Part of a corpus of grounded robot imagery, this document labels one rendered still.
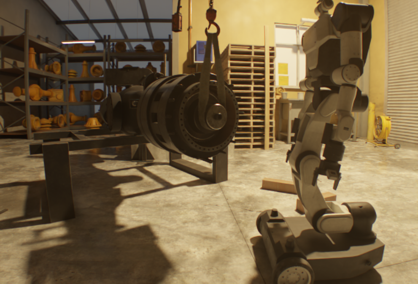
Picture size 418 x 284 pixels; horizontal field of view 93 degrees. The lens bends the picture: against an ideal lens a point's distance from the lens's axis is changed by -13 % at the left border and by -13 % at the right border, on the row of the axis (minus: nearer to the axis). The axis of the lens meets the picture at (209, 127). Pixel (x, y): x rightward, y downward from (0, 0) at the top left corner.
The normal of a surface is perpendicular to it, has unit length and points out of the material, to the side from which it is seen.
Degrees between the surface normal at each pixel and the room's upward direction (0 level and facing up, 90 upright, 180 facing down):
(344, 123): 90
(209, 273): 0
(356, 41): 90
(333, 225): 90
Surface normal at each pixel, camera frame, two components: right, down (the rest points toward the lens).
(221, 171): 0.62, 0.07
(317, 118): -0.04, 0.09
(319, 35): -0.74, -0.03
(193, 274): 0.00, -1.00
